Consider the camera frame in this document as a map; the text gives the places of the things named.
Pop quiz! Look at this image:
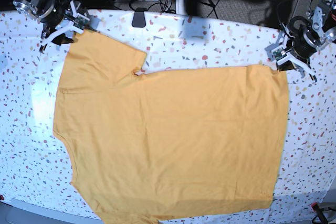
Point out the yellow T-shirt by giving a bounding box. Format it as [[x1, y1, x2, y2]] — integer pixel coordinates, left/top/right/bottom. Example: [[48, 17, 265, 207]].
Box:
[[53, 31, 289, 223]]

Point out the black table clamp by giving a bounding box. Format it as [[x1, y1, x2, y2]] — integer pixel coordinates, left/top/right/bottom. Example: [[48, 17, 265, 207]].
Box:
[[131, 7, 146, 28]]

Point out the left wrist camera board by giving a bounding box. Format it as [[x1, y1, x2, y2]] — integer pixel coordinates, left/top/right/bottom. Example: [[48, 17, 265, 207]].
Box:
[[272, 48, 283, 61]]

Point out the red clamp at corner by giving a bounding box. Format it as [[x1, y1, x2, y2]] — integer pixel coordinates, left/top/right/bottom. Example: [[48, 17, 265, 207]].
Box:
[[311, 202, 328, 224]]

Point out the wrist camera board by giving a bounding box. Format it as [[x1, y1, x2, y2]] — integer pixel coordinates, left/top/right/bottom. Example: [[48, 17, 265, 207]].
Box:
[[75, 16, 90, 29], [272, 48, 283, 61]]

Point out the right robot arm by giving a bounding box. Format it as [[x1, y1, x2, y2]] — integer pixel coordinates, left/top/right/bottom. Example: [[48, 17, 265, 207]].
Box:
[[13, 0, 90, 52]]

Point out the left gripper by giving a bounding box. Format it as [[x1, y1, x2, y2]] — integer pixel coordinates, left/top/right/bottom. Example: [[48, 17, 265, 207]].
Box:
[[265, 31, 317, 82]]

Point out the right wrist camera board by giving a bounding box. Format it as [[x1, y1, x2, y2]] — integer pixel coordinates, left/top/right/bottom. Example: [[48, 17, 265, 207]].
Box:
[[75, 16, 90, 29]]

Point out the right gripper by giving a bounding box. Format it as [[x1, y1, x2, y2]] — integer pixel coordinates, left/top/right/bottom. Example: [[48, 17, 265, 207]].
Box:
[[39, 0, 91, 52]]

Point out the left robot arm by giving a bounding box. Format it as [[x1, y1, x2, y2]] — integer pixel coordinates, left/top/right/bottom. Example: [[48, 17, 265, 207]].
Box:
[[265, 0, 335, 82]]

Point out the white table leg post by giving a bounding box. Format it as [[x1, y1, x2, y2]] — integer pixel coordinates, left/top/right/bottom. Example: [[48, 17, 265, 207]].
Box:
[[175, 0, 186, 15]]

